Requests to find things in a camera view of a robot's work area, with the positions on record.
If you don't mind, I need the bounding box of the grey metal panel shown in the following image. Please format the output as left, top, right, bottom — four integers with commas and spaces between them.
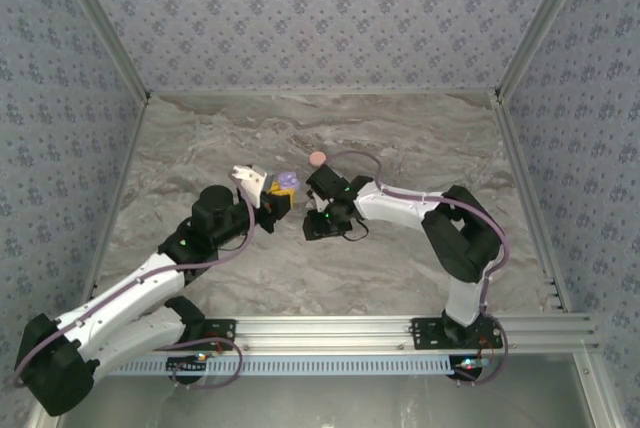
29, 352, 626, 428

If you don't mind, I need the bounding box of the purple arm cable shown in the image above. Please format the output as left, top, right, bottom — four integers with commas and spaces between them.
12, 182, 257, 391
324, 150, 514, 388

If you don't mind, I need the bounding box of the wide aluminium mounting rail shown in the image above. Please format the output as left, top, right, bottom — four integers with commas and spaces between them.
94, 314, 601, 355

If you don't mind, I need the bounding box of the white slotted cable tray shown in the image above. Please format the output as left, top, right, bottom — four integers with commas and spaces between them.
92, 355, 451, 377

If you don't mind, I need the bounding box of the aluminium frame post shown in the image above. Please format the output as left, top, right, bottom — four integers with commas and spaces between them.
47, 0, 152, 102
493, 0, 600, 102

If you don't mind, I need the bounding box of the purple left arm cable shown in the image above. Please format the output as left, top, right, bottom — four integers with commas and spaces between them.
12, 182, 257, 391

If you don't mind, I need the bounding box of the small black controller board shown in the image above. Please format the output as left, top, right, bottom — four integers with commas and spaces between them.
166, 353, 209, 375
448, 355, 487, 382

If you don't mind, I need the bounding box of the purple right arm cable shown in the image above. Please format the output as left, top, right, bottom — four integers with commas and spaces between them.
324, 150, 514, 388

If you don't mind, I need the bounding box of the aluminium table edge rail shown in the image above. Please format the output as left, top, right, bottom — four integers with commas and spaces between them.
491, 92, 572, 313
148, 89, 497, 98

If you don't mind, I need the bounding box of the purple earbud charging case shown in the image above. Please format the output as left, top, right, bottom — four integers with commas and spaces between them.
276, 169, 301, 193

